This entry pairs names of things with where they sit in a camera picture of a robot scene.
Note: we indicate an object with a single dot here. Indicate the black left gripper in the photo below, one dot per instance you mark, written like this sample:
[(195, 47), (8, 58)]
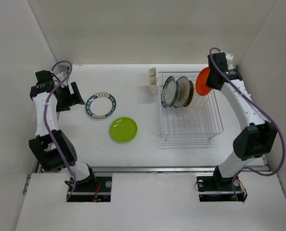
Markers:
[(73, 99)]

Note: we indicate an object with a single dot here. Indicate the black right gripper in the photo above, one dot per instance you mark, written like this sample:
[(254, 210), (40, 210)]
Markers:
[(208, 83)]

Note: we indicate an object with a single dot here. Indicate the orange plastic plate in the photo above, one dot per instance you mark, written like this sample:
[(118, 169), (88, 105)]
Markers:
[(200, 85)]

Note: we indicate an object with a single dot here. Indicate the yellow brown patterned plate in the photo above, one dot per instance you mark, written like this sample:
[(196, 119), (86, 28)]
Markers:
[(191, 94)]

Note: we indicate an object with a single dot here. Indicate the orange sunburst pattern plate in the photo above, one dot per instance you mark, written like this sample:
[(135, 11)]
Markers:
[(183, 92)]

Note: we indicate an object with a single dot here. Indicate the small teal rimmed plate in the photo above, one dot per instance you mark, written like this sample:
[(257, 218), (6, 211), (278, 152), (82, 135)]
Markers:
[(100, 105)]

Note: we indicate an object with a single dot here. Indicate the large teal rimmed white plate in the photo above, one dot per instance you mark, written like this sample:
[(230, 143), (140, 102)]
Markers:
[(169, 92)]

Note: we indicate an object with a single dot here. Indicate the green plastic plate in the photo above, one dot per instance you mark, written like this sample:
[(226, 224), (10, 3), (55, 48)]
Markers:
[(123, 129)]

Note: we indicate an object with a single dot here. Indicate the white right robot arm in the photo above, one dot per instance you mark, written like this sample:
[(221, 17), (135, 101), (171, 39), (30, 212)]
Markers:
[(257, 133)]

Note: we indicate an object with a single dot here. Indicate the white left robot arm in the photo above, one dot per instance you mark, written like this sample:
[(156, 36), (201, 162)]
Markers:
[(52, 149)]

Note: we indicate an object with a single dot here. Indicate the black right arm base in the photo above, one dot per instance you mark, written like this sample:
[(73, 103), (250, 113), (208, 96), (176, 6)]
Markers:
[(228, 191)]

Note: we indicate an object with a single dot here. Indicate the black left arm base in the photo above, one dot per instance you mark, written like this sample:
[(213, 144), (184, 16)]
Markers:
[(96, 192)]

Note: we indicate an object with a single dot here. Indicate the beige cutlery holder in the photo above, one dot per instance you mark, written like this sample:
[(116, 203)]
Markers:
[(152, 81)]

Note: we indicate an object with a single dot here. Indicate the white foam front board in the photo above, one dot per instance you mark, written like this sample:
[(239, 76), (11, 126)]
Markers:
[(152, 202)]

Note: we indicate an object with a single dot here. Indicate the white wire dish rack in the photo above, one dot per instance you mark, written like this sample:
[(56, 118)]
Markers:
[(200, 120)]

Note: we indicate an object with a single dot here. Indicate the aluminium front rail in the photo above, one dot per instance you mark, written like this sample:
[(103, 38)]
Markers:
[(262, 168)]

